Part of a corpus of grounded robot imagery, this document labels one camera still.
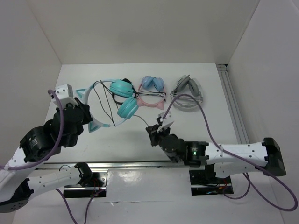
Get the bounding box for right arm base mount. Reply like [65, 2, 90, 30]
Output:
[189, 169, 234, 196]

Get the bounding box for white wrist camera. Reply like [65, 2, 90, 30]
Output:
[48, 84, 78, 109]
[157, 112, 174, 133]

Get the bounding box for teal cat-ear headphones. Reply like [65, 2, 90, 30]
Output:
[75, 79, 139, 126]

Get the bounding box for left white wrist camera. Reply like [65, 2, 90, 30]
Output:
[48, 84, 78, 109]

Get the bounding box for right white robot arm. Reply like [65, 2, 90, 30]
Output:
[146, 124, 286, 183]

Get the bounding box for grey over-ear headphones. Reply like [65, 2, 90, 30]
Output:
[170, 75, 204, 112]

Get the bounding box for pink and blue cat-ear headphones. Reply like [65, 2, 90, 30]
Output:
[137, 76, 167, 110]

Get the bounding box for small black headphones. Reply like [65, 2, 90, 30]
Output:
[109, 78, 135, 105]

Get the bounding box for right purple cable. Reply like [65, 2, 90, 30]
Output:
[162, 93, 299, 212]

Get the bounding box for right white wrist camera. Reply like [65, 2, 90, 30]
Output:
[157, 112, 174, 133]

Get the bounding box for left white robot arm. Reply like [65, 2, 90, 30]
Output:
[0, 103, 93, 213]

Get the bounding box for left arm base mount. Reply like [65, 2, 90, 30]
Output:
[63, 162, 108, 198]

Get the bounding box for aluminium right side rail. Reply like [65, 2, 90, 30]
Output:
[216, 64, 249, 144]

